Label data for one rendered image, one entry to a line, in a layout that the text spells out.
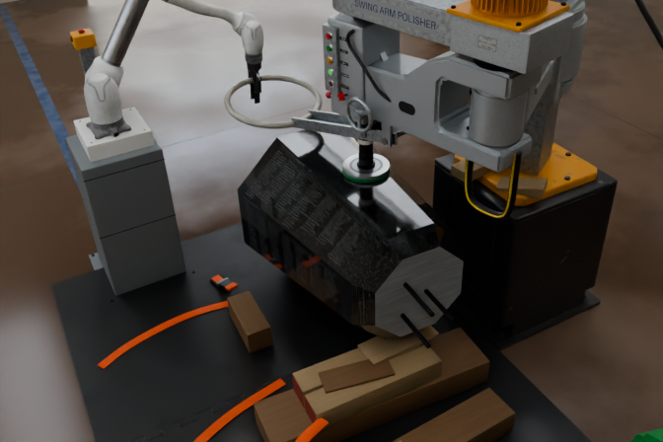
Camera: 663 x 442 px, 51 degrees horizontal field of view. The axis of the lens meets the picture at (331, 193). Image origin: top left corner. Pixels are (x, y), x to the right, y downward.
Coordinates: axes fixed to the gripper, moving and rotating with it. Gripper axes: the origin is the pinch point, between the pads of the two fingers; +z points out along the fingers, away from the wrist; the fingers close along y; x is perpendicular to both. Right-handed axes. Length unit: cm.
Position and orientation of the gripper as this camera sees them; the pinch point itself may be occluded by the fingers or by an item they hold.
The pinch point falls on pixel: (255, 95)
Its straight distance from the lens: 373.3
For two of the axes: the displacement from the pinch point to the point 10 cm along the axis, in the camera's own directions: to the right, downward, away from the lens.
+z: -0.4, 7.8, 6.3
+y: 4.7, 5.7, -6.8
